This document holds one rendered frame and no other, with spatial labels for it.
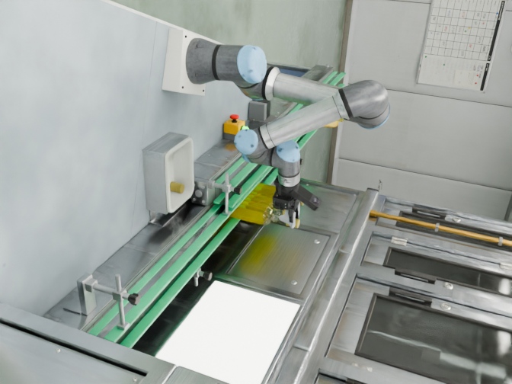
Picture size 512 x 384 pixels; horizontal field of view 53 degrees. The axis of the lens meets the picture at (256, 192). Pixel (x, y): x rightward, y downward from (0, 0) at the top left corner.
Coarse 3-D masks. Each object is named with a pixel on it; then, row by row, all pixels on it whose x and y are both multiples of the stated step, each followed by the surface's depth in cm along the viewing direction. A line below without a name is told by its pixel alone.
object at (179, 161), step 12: (180, 144) 169; (192, 144) 176; (168, 156) 163; (180, 156) 180; (192, 156) 178; (168, 168) 164; (180, 168) 182; (192, 168) 180; (168, 180) 166; (180, 180) 184; (192, 180) 182; (168, 192) 168; (192, 192) 184; (168, 204) 170; (180, 204) 177
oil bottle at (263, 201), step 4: (248, 196) 203; (252, 196) 203; (256, 196) 204; (244, 200) 201; (248, 200) 200; (252, 200) 200; (256, 200) 200; (260, 200) 200; (264, 200) 201; (268, 200) 201; (272, 200) 201; (260, 204) 199; (264, 204) 198; (268, 204) 198; (272, 204) 198; (272, 208) 198; (276, 212) 199
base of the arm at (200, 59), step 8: (192, 40) 168; (200, 40) 169; (208, 40) 171; (192, 48) 166; (200, 48) 168; (208, 48) 167; (216, 48) 166; (192, 56) 166; (200, 56) 166; (208, 56) 166; (192, 64) 167; (200, 64) 166; (208, 64) 166; (192, 72) 168; (200, 72) 168; (208, 72) 168; (192, 80) 171; (200, 80) 171; (208, 80) 171; (216, 80) 173
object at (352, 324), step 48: (336, 192) 249; (240, 240) 210; (384, 240) 215; (432, 240) 213; (480, 240) 218; (192, 288) 182; (336, 288) 180; (384, 288) 187; (432, 288) 185; (480, 288) 189; (144, 336) 161; (336, 336) 165; (384, 336) 166; (432, 336) 167; (480, 336) 168
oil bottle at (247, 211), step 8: (240, 208) 196; (248, 208) 195; (256, 208) 195; (264, 208) 195; (232, 216) 199; (240, 216) 197; (248, 216) 196; (256, 216) 194; (264, 216) 193; (264, 224) 195
